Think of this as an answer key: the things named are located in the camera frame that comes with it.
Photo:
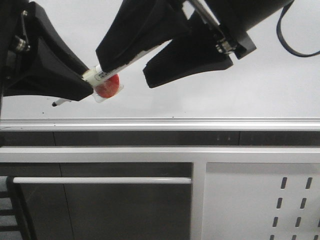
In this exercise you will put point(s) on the white metal frame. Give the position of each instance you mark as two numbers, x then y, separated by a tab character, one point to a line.
199	157

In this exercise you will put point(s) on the white whiteboard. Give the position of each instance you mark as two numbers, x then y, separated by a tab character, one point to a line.
269	82

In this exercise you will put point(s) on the white whiteboard marker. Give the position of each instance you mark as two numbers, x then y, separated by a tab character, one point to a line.
96	76

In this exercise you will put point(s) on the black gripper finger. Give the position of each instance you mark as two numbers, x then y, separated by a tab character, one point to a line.
139	26
55	69
187	55

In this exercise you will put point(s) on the black striped rack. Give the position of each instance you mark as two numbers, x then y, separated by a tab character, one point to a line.
12	221

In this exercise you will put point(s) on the white perforated metal panel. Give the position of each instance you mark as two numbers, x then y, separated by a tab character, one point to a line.
261	201

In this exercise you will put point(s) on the white horizontal rod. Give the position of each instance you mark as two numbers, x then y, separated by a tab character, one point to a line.
103	180

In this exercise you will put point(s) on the aluminium whiteboard tray rail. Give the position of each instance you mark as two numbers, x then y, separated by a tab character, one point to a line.
309	124

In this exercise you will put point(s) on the red round magnet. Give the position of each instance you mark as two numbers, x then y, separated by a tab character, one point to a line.
109	88

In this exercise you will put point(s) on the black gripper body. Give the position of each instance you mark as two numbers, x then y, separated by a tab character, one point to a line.
16	48
231	19

